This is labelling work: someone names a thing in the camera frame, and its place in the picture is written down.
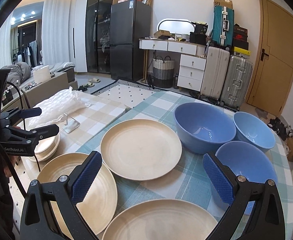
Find beige plate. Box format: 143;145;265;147
37;153;118;237
100;119;182;181
102;199;217;239

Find light blue bowl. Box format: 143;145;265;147
233;112;276;153

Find large blue bowl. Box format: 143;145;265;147
174;102;236;155

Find stack of small beige plates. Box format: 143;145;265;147
28;134;61;162

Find white bubble wrap bag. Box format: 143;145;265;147
25;87;91;129

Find metal phone stand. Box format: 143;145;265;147
62;113;80;134

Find beige checked tablecloth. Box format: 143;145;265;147
16;90;132;156

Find grey sofa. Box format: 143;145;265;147
3;62;78;107

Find teal checked tablecloth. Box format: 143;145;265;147
78;92;293;239

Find dotted white rug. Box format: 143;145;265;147
93;79;165;108

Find silver suitcase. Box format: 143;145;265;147
220;55;253;110

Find black refrigerator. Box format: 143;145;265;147
110;0;151;81

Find woven laundry basket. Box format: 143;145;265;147
152;56;175;88

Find wooden door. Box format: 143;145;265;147
246;0;293;116

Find white suitcase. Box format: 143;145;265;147
200;47;230;100

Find white drawer unit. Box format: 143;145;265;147
178;54;206;92

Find stacked shoe boxes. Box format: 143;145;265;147
232;24;251;58

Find white dressing desk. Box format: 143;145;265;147
139;38;206;56

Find teal suitcase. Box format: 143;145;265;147
211;5;234;48

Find oval mirror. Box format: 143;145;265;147
156;18;195;35

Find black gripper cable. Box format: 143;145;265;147
0;81;42;198

